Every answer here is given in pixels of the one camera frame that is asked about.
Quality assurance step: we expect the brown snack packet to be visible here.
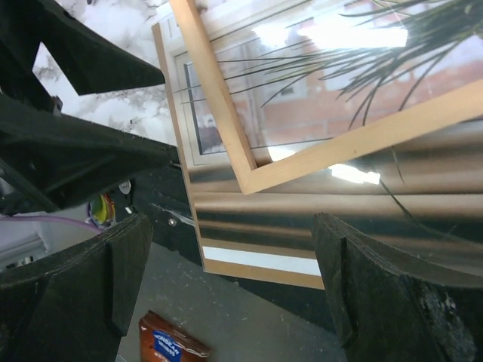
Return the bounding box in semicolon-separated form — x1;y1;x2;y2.
138;310;211;362

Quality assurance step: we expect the light wooden picture frame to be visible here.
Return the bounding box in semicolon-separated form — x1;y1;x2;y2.
170;1;482;194

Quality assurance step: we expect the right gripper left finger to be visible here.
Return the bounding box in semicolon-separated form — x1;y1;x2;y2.
1;213;153;361

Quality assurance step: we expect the plant photo with backing board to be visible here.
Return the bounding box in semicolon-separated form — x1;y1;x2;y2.
152;1;482;289

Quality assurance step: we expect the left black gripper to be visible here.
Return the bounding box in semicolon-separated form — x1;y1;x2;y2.
1;1;177;215

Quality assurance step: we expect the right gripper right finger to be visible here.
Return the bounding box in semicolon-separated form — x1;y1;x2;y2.
312;213;482;361

